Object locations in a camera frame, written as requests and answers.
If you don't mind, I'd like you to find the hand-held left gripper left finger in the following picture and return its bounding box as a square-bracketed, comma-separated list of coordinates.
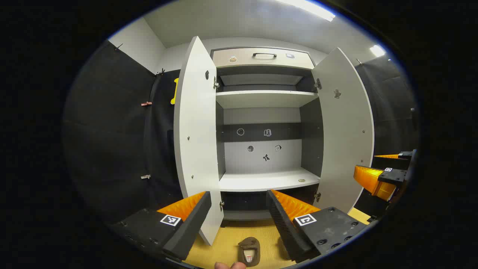
[110, 191, 212, 262]

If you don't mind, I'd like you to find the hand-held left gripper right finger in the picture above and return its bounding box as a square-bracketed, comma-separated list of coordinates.
[266, 189, 368, 264]

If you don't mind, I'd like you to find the brown fuzzy shoe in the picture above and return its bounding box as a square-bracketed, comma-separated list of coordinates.
[238, 237, 261, 267]

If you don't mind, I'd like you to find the white shoe cabinet door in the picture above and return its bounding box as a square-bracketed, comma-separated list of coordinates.
[311, 47, 375, 213]
[174, 36, 224, 246]

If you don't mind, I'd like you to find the white shoe cabinet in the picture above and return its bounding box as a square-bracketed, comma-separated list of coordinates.
[174, 35, 375, 247]

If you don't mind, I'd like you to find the beige cabinet drawer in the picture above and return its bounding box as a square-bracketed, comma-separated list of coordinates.
[212, 47, 315, 70]

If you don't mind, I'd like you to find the black backdrop cloth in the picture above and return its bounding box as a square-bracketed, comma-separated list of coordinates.
[63, 40, 183, 225]
[355, 64, 419, 217]

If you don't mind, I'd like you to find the long ceiling light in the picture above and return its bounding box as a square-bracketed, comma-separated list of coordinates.
[276, 0, 336, 22]

